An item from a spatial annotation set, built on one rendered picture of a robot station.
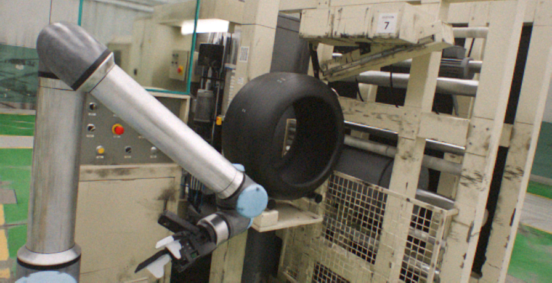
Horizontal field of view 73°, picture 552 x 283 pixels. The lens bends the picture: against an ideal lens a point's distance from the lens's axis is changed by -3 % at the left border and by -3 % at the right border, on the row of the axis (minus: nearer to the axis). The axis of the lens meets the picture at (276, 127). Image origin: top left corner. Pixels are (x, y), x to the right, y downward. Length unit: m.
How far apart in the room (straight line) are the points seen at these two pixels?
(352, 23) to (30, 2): 9.09
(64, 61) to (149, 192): 1.24
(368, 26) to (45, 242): 1.39
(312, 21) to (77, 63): 1.32
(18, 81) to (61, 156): 9.20
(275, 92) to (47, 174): 0.86
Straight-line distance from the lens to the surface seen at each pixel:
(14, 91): 10.23
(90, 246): 2.05
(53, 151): 1.03
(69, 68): 0.88
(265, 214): 1.61
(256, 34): 1.88
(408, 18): 1.67
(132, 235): 2.09
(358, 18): 1.77
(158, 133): 0.91
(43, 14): 10.32
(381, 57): 1.82
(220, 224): 1.14
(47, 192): 1.06
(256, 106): 1.51
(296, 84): 1.57
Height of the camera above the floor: 1.40
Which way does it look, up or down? 7 degrees down
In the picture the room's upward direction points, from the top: 8 degrees clockwise
